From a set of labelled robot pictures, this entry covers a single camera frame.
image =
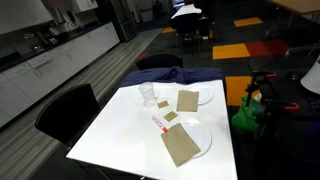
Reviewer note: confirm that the red and white marker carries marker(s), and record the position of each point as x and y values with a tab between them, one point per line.
159	123

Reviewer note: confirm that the clear plastic cup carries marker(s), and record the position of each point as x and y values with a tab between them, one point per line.
147	95

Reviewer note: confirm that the small brown square card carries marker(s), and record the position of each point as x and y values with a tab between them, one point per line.
162	104
170	116

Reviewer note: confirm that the dark blue cloth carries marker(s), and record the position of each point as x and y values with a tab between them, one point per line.
173	75

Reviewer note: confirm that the black chair under blue cloth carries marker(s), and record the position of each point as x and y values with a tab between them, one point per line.
159	61

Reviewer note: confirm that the white round plate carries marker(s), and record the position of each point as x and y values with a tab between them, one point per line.
205	96
201	135

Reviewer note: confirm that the black office chair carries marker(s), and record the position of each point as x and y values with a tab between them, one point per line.
185	26

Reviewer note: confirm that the stainless steel fridge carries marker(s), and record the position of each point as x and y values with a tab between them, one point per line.
125	20

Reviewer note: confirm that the white background table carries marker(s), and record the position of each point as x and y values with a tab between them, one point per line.
185	10

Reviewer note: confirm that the green bag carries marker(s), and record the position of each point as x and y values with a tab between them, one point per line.
245	118

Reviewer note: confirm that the black plastic chair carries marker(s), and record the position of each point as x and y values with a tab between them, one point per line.
66	113

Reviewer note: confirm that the black tripod with orange clamps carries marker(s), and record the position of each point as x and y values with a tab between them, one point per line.
260	83

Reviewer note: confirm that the white kitchen base cabinets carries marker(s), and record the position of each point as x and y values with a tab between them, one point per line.
60	66

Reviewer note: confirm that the black robot stand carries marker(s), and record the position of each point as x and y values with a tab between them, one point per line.
300	133

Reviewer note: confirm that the wooden table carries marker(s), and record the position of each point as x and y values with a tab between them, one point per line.
296	5

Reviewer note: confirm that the white wall cabinet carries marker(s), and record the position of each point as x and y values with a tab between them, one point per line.
20	13

